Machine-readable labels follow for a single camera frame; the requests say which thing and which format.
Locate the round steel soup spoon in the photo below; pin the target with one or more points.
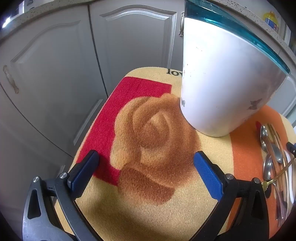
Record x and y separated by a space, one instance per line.
268 166

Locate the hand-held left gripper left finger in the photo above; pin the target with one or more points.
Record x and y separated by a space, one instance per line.
85 171

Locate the long steel spoon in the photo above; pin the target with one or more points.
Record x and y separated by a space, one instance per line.
264 135

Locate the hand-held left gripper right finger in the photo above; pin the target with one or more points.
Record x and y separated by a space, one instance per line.
205 176

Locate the white cabinet door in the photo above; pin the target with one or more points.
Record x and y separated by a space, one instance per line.
138 41
290 97
23 143
50 69

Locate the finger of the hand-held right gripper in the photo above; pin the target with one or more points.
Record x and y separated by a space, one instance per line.
291 148

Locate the speckled stone countertop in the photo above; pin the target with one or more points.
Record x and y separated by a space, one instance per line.
259 19

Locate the white utensil holder teal rim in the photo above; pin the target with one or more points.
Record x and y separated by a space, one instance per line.
219 81

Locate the gold spoon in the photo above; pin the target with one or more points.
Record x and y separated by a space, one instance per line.
268 183

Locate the wooden chopstick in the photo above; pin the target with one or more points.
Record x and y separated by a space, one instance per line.
278 139

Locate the yellow oil bottle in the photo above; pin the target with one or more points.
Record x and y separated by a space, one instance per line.
272 22

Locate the rose printed mat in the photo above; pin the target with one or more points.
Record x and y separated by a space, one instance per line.
150 139

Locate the wooden spatula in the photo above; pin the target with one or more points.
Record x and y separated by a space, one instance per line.
274 136

